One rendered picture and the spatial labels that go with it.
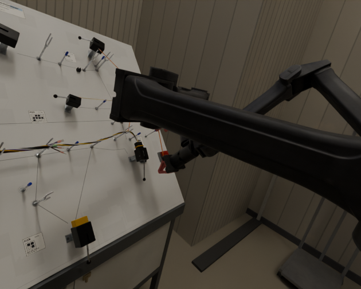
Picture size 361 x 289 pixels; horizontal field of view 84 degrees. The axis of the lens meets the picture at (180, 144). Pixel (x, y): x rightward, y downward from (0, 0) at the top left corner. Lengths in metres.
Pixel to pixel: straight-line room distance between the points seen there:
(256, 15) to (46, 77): 1.43
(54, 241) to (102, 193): 0.22
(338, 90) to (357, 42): 2.04
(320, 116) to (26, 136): 2.57
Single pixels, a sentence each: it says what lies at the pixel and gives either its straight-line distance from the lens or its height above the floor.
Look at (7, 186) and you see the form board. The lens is 0.80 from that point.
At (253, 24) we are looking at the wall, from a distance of 1.79.
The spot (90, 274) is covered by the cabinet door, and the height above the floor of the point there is 0.73.
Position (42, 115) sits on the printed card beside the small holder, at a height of 1.27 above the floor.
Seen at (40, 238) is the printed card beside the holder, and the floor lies 0.96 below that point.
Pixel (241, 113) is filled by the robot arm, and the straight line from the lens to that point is 0.20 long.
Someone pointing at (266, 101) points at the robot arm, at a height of 1.50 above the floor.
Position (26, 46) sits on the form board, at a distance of 1.06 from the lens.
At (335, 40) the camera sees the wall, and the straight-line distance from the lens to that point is 2.84.
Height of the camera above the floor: 1.49
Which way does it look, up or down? 16 degrees down
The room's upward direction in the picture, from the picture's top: 13 degrees clockwise
